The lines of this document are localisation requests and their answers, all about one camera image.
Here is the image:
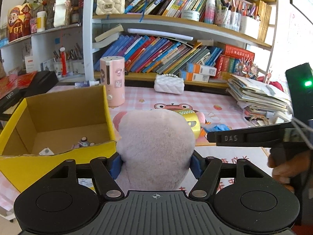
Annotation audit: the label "stack of papers and booklets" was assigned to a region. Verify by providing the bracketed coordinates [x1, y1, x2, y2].
[227, 75, 293, 127]

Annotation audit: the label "black box on left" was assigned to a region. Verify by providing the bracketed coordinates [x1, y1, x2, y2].
[21, 70, 59, 98]

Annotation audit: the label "orange white box upper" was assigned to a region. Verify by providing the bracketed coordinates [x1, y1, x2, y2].
[186, 63, 217, 76]

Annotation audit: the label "white quilted purse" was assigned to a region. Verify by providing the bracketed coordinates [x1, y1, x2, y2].
[154, 74, 185, 94]

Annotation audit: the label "red thick dictionary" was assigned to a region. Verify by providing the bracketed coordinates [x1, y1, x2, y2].
[222, 45, 255, 61]

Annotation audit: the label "orange white box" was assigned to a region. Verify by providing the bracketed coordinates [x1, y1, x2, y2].
[186, 63, 217, 76]
[179, 70, 210, 83]

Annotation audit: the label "pink cartoon desk mat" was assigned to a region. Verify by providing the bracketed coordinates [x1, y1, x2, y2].
[1, 87, 272, 211]

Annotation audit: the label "right hand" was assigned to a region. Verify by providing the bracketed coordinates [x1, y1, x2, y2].
[267, 151, 310, 193]

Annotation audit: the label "small items in box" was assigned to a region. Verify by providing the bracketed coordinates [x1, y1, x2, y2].
[39, 136, 95, 156]

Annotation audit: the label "cream quilted handbag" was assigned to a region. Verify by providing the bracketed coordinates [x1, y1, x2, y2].
[95, 0, 125, 15]

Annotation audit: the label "white wooden bookshelf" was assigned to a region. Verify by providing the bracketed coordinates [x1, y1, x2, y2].
[1, 0, 278, 80]

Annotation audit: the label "red tassel ornament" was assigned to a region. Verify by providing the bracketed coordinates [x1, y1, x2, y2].
[59, 47, 67, 78]

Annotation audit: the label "pink plush toy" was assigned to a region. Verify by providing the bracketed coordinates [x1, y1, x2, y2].
[113, 109, 196, 193]

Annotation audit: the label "pink cylindrical humidifier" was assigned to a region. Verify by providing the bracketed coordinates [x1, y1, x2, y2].
[100, 56, 125, 107]

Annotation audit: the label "fortune god figurine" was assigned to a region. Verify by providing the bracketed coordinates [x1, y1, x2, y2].
[7, 3, 32, 42]

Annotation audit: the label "yellow cardboard box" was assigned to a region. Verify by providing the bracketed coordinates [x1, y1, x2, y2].
[1, 85, 116, 192]

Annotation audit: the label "blue crumpled wrapper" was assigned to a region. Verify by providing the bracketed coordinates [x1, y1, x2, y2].
[201, 123, 230, 133]

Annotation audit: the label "orange white box lower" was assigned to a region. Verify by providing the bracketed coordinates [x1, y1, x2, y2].
[179, 70, 210, 83]

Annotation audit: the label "gold tape roll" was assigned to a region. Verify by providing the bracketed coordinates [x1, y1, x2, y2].
[176, 109, 205, 139]

